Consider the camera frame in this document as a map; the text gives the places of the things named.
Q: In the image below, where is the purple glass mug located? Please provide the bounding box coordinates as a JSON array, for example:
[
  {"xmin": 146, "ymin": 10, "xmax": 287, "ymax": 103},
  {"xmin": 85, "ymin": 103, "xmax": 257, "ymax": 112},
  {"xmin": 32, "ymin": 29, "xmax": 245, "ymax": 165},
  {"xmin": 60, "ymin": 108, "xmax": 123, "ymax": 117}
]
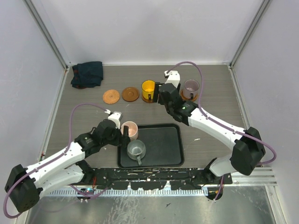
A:
[{"xmin": 182, "ymin": 79, "xmax": 199, "ymax": 99}]

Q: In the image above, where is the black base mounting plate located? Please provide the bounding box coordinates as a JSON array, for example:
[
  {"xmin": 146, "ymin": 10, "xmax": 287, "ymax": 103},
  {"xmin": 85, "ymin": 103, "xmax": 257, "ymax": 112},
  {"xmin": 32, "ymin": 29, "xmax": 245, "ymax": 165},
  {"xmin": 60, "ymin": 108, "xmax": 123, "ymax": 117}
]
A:
[{"xmin": 73, "ymin": 168, "xmax": 221, "ymax": 190}]

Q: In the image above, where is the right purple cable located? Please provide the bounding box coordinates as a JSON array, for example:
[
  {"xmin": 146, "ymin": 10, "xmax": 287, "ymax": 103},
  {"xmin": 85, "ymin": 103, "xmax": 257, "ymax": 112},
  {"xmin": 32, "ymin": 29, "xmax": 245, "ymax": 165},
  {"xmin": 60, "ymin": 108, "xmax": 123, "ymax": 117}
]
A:
[{"xmin": 167, "ymin": 61, "xmax": 277, "ymax": 201}]

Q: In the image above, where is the pink ceramic mug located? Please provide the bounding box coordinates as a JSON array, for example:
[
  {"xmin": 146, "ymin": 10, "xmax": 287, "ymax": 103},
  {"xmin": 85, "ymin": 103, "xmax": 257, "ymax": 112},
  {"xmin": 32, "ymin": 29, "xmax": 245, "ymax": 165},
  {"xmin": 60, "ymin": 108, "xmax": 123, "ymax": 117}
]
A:
[{"xmin": 121, "ymin": 121, "xmax": 138, "ymax": 140}]

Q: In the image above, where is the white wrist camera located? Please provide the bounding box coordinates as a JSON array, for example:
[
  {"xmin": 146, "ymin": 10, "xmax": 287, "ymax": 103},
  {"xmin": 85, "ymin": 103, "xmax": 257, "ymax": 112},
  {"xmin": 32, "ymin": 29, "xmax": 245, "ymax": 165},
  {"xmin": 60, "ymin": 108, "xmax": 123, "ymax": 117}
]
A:
[
  {"xmin": 164, "ymin": 70, "xmax": 180, "ymax": 90},
  {"xmin": 104, "ymin": 109, "xmax": 122, "ymax": 129}
]

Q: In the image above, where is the dark blue folded cloth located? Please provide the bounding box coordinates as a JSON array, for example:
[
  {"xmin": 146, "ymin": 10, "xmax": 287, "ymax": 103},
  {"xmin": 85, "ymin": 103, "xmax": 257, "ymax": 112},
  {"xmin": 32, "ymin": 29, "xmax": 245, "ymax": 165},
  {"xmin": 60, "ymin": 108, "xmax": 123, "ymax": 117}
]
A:
[{"xmin": 71, "ymin": 61, "xmax": 104, "ymax": 89}]

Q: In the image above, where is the yellow mug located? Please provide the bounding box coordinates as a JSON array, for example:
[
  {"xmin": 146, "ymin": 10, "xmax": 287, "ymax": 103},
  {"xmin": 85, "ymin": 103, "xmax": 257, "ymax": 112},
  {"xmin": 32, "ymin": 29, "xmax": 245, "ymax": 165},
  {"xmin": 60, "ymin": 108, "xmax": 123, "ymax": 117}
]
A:
[{"xmin": 142, "ymin": 80, "xmax": 155, "ymax": 100}]

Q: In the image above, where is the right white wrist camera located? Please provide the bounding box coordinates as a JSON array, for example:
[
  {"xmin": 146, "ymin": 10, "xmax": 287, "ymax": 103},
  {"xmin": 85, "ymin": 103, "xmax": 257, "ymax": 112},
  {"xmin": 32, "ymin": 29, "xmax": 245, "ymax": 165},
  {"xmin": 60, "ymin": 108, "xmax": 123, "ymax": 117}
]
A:
[{"xmin": 164, "ymin": 70, "xmax": 180, "ymax": 90}]

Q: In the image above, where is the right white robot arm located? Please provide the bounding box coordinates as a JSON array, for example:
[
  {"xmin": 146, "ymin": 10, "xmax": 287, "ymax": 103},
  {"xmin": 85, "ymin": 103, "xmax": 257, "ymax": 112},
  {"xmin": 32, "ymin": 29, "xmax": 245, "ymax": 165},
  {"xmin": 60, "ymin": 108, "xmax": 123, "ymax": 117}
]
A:
[{"xmin": 153, "ymin": 83, "xmax": 265, "ymax": 184}]

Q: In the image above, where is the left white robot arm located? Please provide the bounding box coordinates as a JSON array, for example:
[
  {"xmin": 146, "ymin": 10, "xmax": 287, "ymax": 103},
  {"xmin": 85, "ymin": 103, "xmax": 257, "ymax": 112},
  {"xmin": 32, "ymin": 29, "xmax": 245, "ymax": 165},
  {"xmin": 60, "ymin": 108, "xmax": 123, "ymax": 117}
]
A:
[{"xmin": 3, "ymin": 119, "xmax": 130, "ymax": 218}]

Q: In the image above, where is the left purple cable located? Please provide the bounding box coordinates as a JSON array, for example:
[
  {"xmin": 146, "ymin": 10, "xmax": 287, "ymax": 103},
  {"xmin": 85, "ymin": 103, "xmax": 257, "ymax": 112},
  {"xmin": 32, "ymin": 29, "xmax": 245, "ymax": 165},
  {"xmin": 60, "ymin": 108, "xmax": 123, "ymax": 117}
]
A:
[{"xmin": 3, "ymin": 103, "xmax": 116, "ymax": 219}]

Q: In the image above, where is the black plastic tray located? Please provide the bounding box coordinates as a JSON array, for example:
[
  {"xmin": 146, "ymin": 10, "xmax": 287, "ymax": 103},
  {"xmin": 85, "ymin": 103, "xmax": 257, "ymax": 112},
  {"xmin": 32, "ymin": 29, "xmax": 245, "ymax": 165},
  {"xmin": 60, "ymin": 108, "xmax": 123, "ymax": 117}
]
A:
[{"xmin": 117, "ymin": 123, "xmax": 185, "ymax": 169}]

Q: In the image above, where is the dark wooden coaster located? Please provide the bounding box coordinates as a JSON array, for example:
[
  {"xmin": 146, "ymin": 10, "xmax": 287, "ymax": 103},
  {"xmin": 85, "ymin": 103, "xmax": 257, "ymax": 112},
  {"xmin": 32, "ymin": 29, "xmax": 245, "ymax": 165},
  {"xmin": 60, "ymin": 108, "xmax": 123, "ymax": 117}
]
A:
[
  {"xmin": 121, "ymin": 87, "xmax": 140, "ymax": 102},
  {"xmin": 142, "ymin": 96, "xmax": 153, "ymax": 103},
  {"xmin": 180, "ymin": 90, "xmax": 199, "ymax": 102}
]

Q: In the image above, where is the grey glass mug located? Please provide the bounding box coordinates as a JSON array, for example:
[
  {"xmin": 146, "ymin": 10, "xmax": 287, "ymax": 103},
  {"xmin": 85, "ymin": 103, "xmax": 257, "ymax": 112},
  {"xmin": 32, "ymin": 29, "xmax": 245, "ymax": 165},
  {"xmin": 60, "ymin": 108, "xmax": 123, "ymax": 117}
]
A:
[{"xmin": 127, "ymin": 140, "xmax": 146, "ymax": 166}]

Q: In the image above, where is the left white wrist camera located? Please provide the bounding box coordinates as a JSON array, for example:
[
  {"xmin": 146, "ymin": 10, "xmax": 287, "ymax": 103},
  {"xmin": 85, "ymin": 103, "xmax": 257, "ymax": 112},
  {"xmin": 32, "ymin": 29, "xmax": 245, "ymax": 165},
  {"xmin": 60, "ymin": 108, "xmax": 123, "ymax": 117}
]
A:
[{"xmin": 104, "ymin": 109, "xmax": 122, "ymax": 129}]

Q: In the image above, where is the white slotted cable duct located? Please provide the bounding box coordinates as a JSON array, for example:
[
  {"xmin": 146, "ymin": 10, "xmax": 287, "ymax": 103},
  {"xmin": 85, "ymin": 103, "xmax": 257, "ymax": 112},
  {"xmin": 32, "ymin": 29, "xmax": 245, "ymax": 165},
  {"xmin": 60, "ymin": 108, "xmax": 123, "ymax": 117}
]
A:
[{"xmin": 46, "ymin": 186, "xmax": 208, "ymax": 197}]

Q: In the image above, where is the light cork coaster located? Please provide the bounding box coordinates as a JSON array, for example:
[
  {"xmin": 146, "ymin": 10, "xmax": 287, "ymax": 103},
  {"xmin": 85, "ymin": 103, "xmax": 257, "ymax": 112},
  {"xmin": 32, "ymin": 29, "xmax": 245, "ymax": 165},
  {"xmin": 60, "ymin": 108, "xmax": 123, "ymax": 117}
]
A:
[{"xmin": 102, "ymin": 90, "xmax": 120, "ymax": 104}]

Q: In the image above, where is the purple cable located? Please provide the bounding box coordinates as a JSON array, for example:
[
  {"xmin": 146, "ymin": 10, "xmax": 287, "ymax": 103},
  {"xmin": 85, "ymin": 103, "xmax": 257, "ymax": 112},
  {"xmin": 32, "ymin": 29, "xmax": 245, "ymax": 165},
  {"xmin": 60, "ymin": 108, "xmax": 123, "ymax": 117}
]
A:
[
  {"xmin": 3, "ymin": 103, "xmax": 116, "ymax": 219},
  {"xmin": 167, "ymin": 61, "xmax": 277, "ymax": 201}
]

